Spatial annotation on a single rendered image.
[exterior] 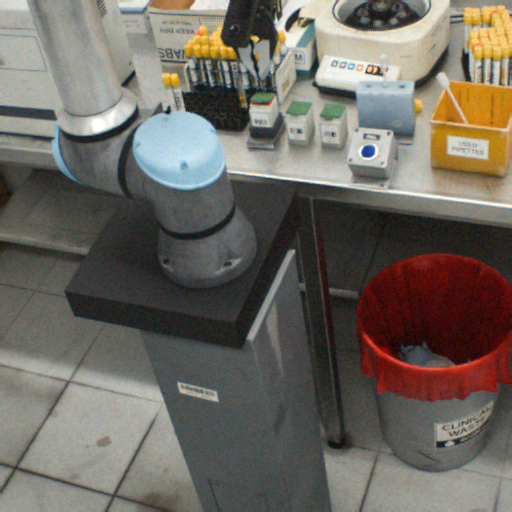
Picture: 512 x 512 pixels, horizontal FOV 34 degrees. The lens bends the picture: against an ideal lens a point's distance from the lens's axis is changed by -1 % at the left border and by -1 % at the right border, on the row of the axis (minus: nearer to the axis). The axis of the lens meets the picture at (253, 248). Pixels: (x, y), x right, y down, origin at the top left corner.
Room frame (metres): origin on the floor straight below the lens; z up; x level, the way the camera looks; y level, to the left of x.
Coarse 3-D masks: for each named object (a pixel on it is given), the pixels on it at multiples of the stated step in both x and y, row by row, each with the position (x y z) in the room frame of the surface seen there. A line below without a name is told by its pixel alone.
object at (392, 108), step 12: (360, 84) 1.31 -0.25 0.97; (372, 84) 1.30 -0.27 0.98; (396, 84) 1.29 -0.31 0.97; (408, 84) 1.28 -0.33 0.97; (360, 96) 1.28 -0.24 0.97; (372, 96) 1.28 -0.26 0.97; (384, 96) 1.27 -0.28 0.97; (396, 96) 1.26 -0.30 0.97; (408, 96) 1.25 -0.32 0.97; (360, 108) 1.28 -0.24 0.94; (372, 108) 1.28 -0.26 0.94; (384, 108) 1.27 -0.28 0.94; (396, 108) 1.26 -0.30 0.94; (408, 108) 1.25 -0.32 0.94; (360, 120) 1.29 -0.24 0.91; (372, 120) 1.28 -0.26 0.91; (384, 120) 1.27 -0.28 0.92; (396, 120) 1.26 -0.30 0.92; (408, 120) 1.25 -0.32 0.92; (396, 132) 1.26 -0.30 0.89; (408, 132) 1.25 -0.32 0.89
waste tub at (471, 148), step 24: (456, 96) 1.26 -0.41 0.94; (480, 96) 1.24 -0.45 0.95; (504, 96) 1.22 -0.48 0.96; (432, 120) 1.16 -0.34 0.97; (456, 120) 1.26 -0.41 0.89; (480, 120) 1.24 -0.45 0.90; (504, 120) 1.22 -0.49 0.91; (432, 144) 1.16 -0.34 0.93; (456, 144) 1.14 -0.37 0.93; (480, 144) 1.12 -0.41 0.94; (504, 144) 1.10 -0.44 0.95; (456, 168) 1.14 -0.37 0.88; (480, 168) 1.12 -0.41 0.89; (504, 168) 1.10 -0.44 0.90
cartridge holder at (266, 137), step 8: (280, 112) 1.36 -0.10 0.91; (280, 120) 1.35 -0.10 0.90; (256, 128) 1.33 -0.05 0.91; (264, 128) 1.32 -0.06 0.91; (272, 128) 1.32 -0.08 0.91; (280, 128) 1.34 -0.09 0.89; (256, 136) 1.33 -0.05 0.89; (264, 136) 1.32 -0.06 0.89; (272, 136) 1.32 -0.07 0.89; (248, 144) 1.32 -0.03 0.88; (256, 144) 1.31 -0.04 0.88; (264, 144) 1.31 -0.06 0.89; (272, 144) 1.30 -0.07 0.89
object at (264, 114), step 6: (252, 102) 1.35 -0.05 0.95; (258, 102) 1.35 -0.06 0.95; (264, 102) 1.34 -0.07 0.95; (270, 102) 1.34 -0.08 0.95; (276, 102) 1.36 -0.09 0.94; (252, 108) 1.34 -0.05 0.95; (258, 108) 1.34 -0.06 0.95; (264, 108) 1.33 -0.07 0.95; (270, 108) 1.33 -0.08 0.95; (276, 108) 1.35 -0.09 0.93; (252, 114) 1.34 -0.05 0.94; (258, 114) 1.33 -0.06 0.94; (264, 114) 1.33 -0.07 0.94; (270, 114) 1.32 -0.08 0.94; (276, 114) 1.35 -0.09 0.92; (252, 120) 1.34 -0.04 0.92; (258, 120) 1.33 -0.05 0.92; (264, 120) 1.33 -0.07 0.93; (270, 120) 1.32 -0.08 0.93; (264, 126) 1.33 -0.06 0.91; (270, 126) 1.32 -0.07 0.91
